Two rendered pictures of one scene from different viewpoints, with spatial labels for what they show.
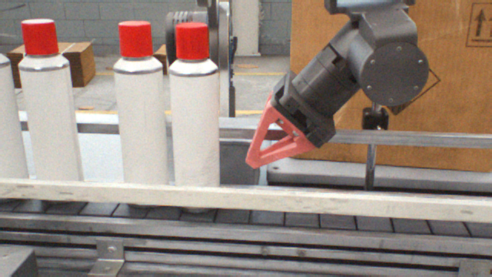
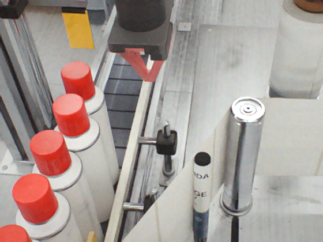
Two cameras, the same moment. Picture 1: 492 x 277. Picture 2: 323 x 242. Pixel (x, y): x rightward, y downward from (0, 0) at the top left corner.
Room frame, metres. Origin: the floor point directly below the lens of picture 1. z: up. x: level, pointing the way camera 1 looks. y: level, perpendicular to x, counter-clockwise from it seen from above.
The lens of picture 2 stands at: (0.46, 0.96, 1.41)
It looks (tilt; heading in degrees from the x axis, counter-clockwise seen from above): 47 degrees down; 270
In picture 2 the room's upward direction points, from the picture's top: straight up
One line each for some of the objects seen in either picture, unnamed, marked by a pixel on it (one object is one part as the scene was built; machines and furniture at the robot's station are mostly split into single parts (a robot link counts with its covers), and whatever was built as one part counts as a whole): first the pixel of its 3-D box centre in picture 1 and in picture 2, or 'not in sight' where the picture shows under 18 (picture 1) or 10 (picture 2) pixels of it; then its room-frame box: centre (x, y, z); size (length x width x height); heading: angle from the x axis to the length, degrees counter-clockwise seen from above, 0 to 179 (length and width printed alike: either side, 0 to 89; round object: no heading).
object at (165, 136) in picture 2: not in sight; (167, 148); (0.49, 0.54, 0.89); 0.03 x 0.03 x 0.12; 84
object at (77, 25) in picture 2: not in sight; (78, 28); (0.59, 0.52, 1.09); 0.03 x 0.01 x 0.06; 174
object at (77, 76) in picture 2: not in sight; (90, 131); (0.58, 0.58, 0.98); 0.05 x 0.05 x 0.20
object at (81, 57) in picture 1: (54, 64); not in sight; (4.65, 1.80, 0.16); 0.65 x 0.54 x 0.32; 95
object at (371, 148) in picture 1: (374, 158); not in sight; (0.57, -0.16, 0.91); 0.07 x 0.03 x 0.16; 174
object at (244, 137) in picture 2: not in sight; (241, 161); (0.39, 0.63, 0.97); 0.05 x 0.05 x 0.19
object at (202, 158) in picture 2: not in sight; (201, 207); (0.45, 0.69, 0.97); 0.02 x 0.02 x 0.19
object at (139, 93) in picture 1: (141, 116); not in sight; (0.53, 0.12, 0.98); 0.05 x 0.05 x 0.20
